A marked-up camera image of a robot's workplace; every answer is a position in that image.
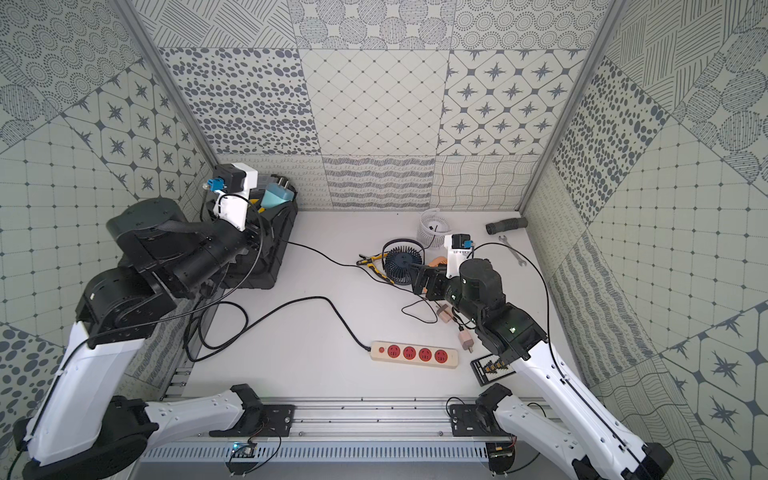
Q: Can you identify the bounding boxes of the aluminium mounting rail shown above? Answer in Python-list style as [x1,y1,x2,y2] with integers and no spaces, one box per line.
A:
[140,395,577,463]

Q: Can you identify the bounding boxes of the black power strip cable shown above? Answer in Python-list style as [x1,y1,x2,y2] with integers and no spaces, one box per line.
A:
[182,295,373,364]

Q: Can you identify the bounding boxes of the brown pink USB charger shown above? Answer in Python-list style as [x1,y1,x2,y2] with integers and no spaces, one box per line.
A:
[437,304,454,323]

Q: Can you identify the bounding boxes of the light pink USB charger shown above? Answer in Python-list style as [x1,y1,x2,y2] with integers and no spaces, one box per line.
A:
[458,329,474,353]

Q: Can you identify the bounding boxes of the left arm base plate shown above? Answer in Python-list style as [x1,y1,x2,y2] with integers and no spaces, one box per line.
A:
[208,404,296,437]

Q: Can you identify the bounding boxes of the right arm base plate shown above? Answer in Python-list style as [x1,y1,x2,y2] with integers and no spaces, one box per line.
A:
[448,403,510,438]

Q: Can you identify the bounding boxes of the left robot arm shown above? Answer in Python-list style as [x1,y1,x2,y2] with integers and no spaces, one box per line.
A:
[13,163,265,479]

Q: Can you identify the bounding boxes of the silver wrench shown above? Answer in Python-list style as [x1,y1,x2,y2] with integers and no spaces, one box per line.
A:
[498,235,528,267]

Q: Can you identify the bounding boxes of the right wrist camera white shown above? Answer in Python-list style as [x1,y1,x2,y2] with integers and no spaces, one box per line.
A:
[444,233,473,278]

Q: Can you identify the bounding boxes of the yellow black pliers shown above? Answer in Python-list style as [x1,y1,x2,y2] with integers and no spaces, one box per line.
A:
[356,252,390,283]

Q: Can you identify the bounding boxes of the beige red power strip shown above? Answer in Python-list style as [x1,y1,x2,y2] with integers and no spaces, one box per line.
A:
[369,341,459,369]

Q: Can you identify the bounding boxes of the black fan USB cable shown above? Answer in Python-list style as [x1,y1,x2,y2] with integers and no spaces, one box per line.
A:
[281,239,442,325]

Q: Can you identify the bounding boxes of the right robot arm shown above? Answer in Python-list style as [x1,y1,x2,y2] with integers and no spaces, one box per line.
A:
[410,259,673,479]

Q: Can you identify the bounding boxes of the black drill bit case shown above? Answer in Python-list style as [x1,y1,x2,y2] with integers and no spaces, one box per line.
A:
[470,354,515,387]

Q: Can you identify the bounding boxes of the black yellow toolbox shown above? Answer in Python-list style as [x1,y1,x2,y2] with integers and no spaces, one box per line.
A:
[222,174,299,290]

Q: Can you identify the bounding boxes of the navy blue desk fan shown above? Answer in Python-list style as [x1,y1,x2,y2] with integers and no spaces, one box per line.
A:
[382,238,426,286]

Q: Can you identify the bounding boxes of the teal USB charger plug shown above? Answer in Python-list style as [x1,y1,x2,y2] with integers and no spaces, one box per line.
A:
[261,183,295,210]

